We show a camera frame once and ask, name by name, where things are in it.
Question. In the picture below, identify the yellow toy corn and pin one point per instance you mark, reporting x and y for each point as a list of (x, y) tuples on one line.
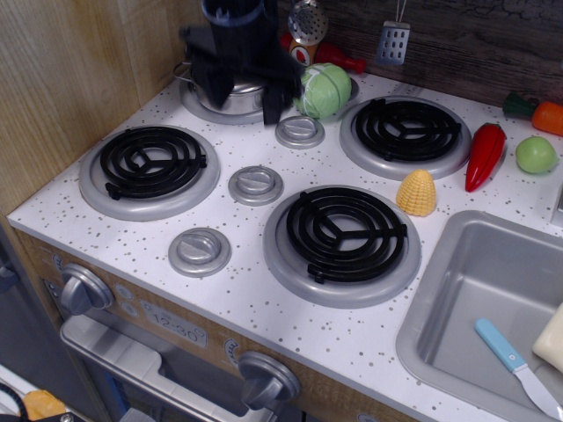
[(416, 194)]

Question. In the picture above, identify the green toy cabbage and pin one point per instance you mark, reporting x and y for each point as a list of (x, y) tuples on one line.
[(326, 88)]

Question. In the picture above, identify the red toy pepper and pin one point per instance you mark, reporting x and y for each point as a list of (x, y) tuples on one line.
[(488, 144)]

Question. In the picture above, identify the silver knob back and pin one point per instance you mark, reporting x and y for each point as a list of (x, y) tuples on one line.
[(299, 132)]

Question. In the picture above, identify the back right black burner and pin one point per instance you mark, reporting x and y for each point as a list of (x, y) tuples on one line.
[(392, 136)]

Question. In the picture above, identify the front left black burner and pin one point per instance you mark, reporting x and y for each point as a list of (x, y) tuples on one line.
[(149, 173)]

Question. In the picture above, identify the silver knob middle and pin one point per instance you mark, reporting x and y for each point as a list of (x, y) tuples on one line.
[(255, 186)]

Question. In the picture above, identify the silver knob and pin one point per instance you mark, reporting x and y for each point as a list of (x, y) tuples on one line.
[(255, 186), (299, 132), (199, 252)]

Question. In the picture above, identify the blue handled toy knife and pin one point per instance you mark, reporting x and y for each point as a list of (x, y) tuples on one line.
[(514, 362)]

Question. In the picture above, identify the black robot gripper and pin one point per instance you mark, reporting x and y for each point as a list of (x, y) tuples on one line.
[(241, 39)]

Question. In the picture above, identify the hanging steel spatula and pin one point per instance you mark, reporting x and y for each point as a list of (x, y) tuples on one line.
[(393, 41)]

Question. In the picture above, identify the orange object lower left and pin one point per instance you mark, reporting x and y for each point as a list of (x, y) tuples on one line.
[(42, 404)]

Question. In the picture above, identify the small steel pot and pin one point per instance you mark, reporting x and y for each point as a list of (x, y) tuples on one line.
[(193, 96)]

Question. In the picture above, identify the silver knob front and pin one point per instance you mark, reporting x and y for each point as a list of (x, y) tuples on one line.
[(199, 252)]

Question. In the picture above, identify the cream toy block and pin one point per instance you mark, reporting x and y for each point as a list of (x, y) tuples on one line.
[(549, 344)]

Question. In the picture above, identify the grey sink basin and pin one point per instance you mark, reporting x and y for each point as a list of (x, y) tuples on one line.
[(484, 267)]

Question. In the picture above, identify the green toy apple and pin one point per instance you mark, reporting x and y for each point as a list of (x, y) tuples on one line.
[(536, 155)]

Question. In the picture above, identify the steel pot lid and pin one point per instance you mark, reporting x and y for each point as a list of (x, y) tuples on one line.
[(246, 87)]

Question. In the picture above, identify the left oven dial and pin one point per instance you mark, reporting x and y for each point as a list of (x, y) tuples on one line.
[(83, 290)]

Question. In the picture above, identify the right oven dial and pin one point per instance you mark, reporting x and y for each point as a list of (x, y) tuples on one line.
[(267, 381)]

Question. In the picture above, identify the hanging steel skimmer spoon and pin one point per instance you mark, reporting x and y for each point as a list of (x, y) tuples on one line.
[(307, 22)]

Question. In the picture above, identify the silver oven door handle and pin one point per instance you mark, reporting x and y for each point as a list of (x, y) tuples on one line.
[(139, 365)]

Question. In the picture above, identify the front right black burner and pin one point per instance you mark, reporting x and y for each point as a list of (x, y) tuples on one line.
[(341, 247)]

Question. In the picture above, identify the red toy ketchup bottle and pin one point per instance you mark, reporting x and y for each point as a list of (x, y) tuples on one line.
[(323, 52)]

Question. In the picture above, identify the black burner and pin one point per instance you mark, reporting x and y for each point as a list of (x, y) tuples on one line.
[(149, 173), (341, 247), (392, 136)]

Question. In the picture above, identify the orange toy carrot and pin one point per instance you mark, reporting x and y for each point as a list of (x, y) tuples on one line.
[(545, 116)]

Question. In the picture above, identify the oven dial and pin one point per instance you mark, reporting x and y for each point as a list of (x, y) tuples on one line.
[(267, 381), (83, 290)]

